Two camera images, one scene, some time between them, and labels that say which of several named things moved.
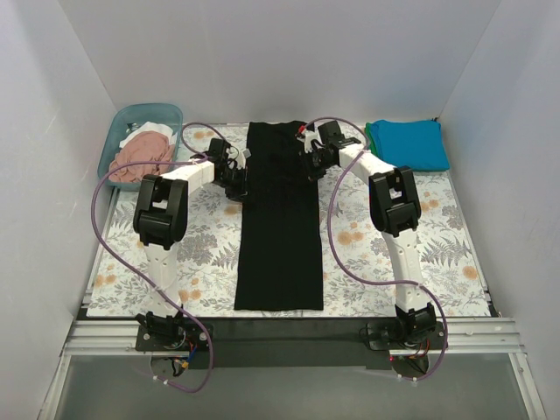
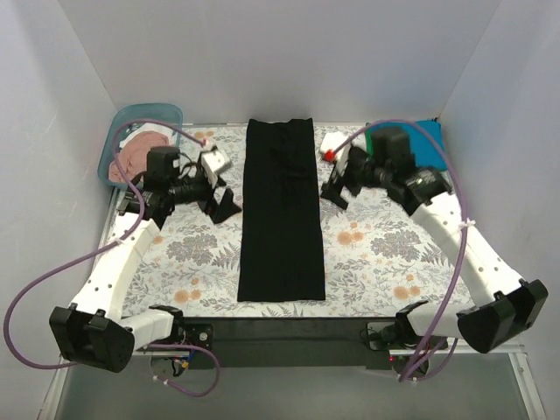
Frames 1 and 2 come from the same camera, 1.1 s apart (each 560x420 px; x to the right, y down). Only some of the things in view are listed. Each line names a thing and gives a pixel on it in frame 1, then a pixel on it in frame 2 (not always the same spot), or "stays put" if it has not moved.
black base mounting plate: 291,343 stays put
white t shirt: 154,127 stays put
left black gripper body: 236,180 to 212,197
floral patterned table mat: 358,279 stays put
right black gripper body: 315,165 to 347,176
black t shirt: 279,256 stays put
